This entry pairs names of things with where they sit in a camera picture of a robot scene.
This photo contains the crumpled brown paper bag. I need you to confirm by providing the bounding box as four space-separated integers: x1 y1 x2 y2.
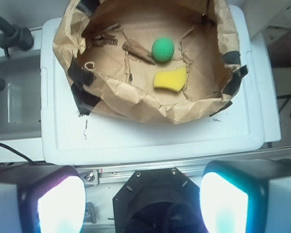
53 0 247 124

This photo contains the black cable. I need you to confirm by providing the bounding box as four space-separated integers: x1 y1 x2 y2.
0 141 34 163

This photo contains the brown wood stick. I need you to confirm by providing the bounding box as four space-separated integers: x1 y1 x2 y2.
122 39 155 65

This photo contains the yellow sponge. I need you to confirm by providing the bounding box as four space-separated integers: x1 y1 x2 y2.
153 67 187 93

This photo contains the aluminium extrusion rail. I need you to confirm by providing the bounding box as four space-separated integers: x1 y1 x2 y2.
76 158 210 187

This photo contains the white plastic bin lid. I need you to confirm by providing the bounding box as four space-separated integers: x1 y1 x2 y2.
40 5 266 166

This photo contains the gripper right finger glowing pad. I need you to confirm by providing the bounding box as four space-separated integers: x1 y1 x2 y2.
199 159 291 233

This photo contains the clear plastic container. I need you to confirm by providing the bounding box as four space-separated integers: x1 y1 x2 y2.
0 50 41 141

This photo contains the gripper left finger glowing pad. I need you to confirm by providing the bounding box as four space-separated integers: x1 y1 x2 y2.
0 165 86 233

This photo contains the green dimpled ball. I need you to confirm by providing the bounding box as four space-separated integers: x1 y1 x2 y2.
151 37 175 63

